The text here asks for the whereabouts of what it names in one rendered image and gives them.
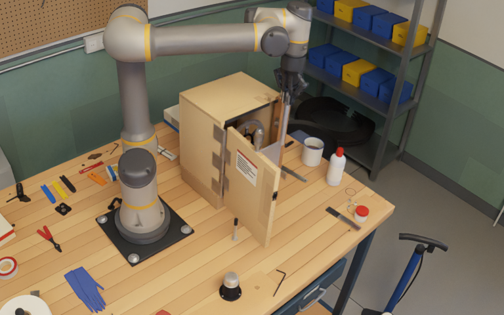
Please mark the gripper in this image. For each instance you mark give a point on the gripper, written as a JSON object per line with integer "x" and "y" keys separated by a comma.
{"x": 293, "y": 65}

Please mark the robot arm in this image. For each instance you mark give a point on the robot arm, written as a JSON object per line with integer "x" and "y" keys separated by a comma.
{"x": 134, "y": 108}

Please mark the pale grey rack tray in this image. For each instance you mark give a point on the pale grey rack tray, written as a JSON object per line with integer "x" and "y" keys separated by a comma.
{"x": 273, "y": 155}

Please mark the grey door hinge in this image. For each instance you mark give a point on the grey door hinge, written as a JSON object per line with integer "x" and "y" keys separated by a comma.
{"x": 217, "y": 161}
{"x": 217, "y": 187}
{"x": 218, "y": 134}

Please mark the tan wooden rack cabinet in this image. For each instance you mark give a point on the tan wooden rack cabinet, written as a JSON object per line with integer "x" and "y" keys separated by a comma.
{"x": 200, "y": 139}

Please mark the tan plywood cabinet door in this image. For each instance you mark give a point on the tan plywood cabinet door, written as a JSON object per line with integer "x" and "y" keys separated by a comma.
{"x": 252, "y": 208}

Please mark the black stand silver cap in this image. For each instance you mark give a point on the black stand silver cap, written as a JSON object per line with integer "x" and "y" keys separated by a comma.
{"x": 230, "y": 289}

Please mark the blue storage bin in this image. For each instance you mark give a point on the blue storage bin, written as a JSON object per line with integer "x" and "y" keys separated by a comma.
{"x": 341, "y": 63}
{"x": 395, "y": 90}
{"x": 376, "y": 81}
{"x": 389, "y": 25}
{"x": 323, "y": 55}
{"x": 326, "y": 5}
{"x": 369, "y": 17}

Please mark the blue-grey notebook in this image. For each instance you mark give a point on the blue-grey notebook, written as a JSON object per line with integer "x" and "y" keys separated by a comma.
{"x": 296, "y": 135}

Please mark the black tyre stack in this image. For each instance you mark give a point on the black tyre stack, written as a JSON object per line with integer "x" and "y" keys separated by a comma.
{"x": 334, "y": 119}

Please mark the small black piece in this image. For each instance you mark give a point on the small black piece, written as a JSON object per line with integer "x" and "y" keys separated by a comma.
{"x": 289, "y": 144}

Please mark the yellow storage bin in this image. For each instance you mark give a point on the yellow storage bin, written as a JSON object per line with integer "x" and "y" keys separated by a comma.
{"x": 410, "y": 34}
{"x": 350, "y": 9}
{"x": 358, "y": 72}

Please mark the white mug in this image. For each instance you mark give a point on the white mug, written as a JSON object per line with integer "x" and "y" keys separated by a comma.
{"x": 312, "y": 156}

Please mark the white red-edged label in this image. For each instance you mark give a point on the white red-edged label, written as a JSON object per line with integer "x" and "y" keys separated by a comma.
{"x": 247, "y": 167}

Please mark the white bottle red cap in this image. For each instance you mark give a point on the white bottle red cap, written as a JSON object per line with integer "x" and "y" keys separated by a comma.
{"x": 336, "y": 167}

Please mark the grey metal shelf unit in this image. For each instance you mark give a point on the grey metal shelf unit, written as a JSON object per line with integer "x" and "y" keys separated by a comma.
{"x": 402, "y": 65}

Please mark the white box blue edge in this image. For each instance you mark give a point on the white box blue edge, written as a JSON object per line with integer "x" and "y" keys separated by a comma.
{"x": 171, "y": 117}

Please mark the grey white tool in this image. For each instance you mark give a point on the grey white tool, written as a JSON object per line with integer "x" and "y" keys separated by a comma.
{"x": 167, "y": 153}

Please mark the grey flat file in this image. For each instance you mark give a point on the grey flat file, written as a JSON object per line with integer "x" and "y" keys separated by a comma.
{"x": 342, "y": 218}

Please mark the white jar red lid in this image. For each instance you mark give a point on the white jar red lid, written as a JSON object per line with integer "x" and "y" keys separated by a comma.
{"x": 361, "y": 213}

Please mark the small black hex key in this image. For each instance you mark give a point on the small black hex key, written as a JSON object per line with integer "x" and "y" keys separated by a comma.
{"x": 114, "y": 148}

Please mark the dark bench leg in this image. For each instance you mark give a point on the dark bench leg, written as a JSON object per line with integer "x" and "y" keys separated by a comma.
{"x": 356, "y": 269}

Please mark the small blue white box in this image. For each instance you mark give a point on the small blue white box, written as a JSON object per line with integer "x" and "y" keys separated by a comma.
{"x": 112, "y": 172}

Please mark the blue-grey bench drawer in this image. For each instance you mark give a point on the blue-grey bench drawer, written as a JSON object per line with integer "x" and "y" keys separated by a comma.
{"x": 308, "y": 287}

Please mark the black hook clip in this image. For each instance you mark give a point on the black hook clip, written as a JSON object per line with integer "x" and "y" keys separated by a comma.
{"x": 113, "y": 203}

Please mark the orange tyre lever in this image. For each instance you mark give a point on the orange tyre lever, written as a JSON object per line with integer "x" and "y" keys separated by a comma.
{"x": 97, "y": 178}

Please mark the red flat tool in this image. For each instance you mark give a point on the red flat tool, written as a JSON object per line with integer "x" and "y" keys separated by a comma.
{"x": 91, "y": 167}

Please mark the blue floor pump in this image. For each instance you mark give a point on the blue floor pump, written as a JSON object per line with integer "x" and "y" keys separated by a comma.
{"x": 406, "y": 278}

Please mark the black tyre lever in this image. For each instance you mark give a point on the black tyre lever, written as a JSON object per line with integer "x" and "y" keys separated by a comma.
{"x": 67, "y": 184}

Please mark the white radiator valve pipe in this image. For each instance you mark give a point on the white radiator valve pipe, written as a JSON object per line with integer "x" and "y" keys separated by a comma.
{"x": 502, "y": 211}

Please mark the yellow tyre lever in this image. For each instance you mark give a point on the yellow tyre lever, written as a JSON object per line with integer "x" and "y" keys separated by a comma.
{"x": 60, "y": 190}

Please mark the black square patch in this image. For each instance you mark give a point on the black square patch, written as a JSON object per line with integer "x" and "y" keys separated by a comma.
{"x": 63, "y": 209}

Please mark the brown pegboard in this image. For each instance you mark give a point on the brown pegboard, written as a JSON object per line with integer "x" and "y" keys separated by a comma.
{"x": 39, "y": 26}

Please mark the blue tyre lever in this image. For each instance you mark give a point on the blue tyre lever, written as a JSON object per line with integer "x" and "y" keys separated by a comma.
{"x": 47, "y": 194}

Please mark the blue work glove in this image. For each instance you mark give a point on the blue work glove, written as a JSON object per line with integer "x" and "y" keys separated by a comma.
{"x": 92, "y": 282}
{"x": 76, "y": 285}

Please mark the small grey metal piece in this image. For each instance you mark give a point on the small grey metal piece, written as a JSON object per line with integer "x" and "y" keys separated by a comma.
{"x": 34, "y": 293}

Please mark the white paper towel roll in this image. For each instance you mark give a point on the white paper towel roll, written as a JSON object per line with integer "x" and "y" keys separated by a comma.
{"x": 30, "y": 304}

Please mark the red white tape roll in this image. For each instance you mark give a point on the red white tape roll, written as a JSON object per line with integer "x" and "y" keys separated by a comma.
{"x": 0, "y": 271}

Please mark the black square base plate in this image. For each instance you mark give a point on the black square base plate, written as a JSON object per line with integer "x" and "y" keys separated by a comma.
{"x": 167, "y": 243}

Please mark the white wall socket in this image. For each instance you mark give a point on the white wall socket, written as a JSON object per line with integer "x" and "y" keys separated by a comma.
{"x": 93, "y": 42}

